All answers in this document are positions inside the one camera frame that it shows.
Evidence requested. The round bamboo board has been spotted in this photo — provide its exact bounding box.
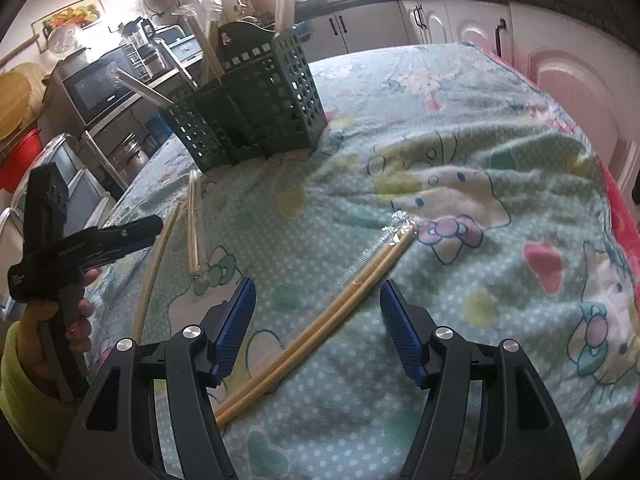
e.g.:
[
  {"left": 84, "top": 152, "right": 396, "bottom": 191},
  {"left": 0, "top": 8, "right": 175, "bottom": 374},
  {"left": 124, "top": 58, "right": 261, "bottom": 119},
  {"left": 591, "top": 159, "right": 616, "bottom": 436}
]
[{"left": 0, "top": 61, "right": 49, "bottom": 137}]

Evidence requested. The steel pot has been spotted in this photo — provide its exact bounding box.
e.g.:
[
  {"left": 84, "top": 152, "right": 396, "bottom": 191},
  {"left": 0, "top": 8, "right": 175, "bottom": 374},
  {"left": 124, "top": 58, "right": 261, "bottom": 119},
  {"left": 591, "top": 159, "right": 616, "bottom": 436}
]
[{"left": 107, "top": 135, "right": 151, "bottom": 177}]

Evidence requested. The long cream chopstick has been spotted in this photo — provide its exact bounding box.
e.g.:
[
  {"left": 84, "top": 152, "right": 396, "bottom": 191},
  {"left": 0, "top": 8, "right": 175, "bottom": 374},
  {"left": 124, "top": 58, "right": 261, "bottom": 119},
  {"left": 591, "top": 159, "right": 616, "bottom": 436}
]
[{"left": 131, "top": 201, "right": 182, "bottom": 343}]

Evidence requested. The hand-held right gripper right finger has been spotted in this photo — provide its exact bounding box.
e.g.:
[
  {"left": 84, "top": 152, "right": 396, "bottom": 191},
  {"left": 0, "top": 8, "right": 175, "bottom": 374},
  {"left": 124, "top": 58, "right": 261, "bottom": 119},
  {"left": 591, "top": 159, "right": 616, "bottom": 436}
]
[{"left": 379, "top": 279, "right": 582, "bottom": 480}]

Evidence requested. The beige shelf unit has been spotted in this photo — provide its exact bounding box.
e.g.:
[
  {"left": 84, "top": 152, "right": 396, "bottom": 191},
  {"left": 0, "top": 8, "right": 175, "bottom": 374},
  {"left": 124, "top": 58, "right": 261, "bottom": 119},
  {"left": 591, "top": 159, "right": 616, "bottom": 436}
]
[{"left": 80, "top": 67, "right": 201, "bottom": 196}]

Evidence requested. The white box with blue print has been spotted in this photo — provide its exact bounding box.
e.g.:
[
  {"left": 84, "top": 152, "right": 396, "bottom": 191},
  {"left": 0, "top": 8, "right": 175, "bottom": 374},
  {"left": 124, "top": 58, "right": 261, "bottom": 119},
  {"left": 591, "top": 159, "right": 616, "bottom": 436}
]
[{"left": 165, "top": 25, "right": 203, "bottom": 68}]

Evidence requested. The person's left forearm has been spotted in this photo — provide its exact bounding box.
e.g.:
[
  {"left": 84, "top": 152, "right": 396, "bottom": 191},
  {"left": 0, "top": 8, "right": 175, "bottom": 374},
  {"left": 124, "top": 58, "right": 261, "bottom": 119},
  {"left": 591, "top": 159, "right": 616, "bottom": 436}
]
[{"left": 0, "top": 322, "right": 96, "bottom": 471}]

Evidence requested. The person's left hand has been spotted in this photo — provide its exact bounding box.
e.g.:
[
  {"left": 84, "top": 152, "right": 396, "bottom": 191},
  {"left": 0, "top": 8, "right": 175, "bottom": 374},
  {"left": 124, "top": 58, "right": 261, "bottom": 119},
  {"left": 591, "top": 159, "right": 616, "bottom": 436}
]
[{"left": 17, "top": 267, "right": 101, "bottom": 397}]

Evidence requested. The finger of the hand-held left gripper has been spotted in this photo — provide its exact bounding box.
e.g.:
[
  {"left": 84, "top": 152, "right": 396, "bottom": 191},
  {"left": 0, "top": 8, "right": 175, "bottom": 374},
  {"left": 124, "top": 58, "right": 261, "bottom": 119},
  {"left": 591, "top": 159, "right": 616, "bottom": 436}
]
[{"left": 97, "top": 215, "right": 166, "bottom": 262}]

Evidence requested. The wooden rolling pin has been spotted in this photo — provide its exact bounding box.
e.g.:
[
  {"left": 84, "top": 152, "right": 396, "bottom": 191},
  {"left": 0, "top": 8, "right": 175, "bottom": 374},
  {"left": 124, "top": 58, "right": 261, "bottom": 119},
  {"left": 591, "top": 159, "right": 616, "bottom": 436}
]
[{"left": 0, "top": 33, "right": 41, "bottom": 69}]

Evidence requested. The red plastic basin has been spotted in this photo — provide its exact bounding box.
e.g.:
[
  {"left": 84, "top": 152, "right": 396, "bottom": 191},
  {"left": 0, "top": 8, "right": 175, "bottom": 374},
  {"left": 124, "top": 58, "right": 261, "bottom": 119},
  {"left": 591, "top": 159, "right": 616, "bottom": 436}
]
[{"left": 0, "top": 128, "right": 44, "bottom": 194}]

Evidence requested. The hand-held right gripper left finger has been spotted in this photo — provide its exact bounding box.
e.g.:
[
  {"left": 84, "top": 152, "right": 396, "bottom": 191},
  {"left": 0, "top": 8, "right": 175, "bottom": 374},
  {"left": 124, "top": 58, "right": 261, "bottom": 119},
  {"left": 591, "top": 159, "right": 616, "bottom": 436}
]
[{"left": 56, "top": 277, "right": 258, "bottom": 480}]

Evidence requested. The blender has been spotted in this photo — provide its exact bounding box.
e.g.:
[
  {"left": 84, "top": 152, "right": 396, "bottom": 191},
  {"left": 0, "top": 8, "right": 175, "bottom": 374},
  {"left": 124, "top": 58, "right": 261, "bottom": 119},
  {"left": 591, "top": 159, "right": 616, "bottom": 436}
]
[{"left": 119, "top": 16, "right": 168, "bottom": 82}]

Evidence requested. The fruit wall poster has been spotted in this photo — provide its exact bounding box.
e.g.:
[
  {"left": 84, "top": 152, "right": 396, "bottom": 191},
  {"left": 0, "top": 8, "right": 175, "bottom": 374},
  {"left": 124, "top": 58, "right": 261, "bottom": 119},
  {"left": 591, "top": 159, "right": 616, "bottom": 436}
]
[{"left": 31, "top": 0, "right": 104, "bottom": 37}]

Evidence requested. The beige thermos jug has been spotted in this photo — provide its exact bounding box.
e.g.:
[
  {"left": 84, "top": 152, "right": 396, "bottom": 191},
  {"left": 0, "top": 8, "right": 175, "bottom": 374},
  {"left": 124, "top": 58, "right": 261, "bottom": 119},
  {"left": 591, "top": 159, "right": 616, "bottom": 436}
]
[{"left": 237, "top": 0, "right": 277, "bottom": 26}]

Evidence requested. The small white fan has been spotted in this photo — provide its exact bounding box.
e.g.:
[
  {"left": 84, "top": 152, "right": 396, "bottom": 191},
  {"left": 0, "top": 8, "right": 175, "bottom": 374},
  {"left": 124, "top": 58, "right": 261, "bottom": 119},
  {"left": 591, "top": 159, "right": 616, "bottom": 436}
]
[{"left": 41, "top": 25, "right": 85, "bottom": 56}]

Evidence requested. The printed cartoon blanket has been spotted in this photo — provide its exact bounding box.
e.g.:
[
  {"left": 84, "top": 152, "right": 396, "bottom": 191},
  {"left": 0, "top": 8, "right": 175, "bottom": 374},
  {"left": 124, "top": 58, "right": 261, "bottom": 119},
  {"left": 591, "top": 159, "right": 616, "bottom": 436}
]
[{"left": 82, "top": 42, "right": 640, "bottom": 480}]

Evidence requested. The dark green utensil holder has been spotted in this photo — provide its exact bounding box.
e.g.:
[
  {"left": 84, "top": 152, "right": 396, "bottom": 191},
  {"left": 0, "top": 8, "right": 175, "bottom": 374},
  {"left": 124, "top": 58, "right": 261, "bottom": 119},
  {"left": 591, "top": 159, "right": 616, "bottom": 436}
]
[{"left": 159, "top": 21, "right": 328, "bottom": 173}]

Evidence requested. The black microwave oven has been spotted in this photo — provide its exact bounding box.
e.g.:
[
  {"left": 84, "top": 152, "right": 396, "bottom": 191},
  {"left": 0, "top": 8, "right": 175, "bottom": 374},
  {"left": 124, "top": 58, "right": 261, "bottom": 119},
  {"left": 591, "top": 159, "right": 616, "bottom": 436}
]
[{"left": 52, "top": 49, "right": 146, "bottom": 127}]

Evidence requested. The pale glossy chopstick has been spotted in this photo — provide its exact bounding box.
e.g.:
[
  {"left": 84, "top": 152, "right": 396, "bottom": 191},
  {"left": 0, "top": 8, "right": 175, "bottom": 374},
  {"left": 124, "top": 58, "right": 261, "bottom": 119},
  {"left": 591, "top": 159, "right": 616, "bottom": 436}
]
[
  {"left": 194, "top": 172, "right": 205, "bottom": 281},
  {"left": 187, "top": 170, "right": 197, "bottom": 276}
]

